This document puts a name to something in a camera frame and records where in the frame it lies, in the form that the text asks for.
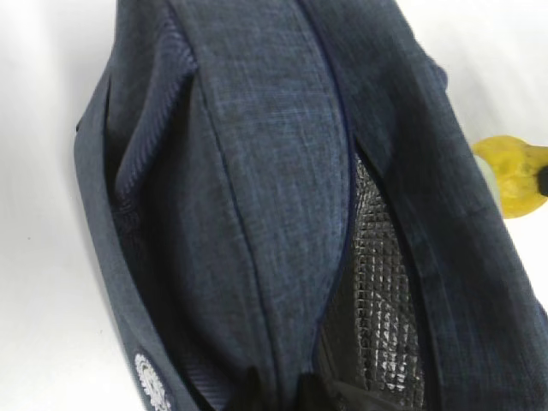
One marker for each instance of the dark blue fabric lunch bag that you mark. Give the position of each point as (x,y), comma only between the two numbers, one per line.
(287,216)

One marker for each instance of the yellow toy pear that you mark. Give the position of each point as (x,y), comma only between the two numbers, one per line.
(518,171)

